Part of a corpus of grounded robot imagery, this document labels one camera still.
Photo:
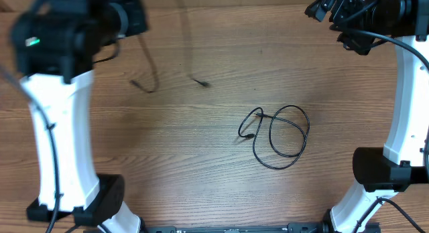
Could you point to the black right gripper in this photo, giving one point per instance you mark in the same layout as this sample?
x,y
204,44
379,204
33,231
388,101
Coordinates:
x,y
344,7

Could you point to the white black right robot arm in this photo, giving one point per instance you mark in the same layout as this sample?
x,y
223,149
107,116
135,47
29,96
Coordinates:
x,y
383,172

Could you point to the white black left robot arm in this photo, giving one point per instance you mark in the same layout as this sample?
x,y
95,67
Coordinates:
x,y
55,44

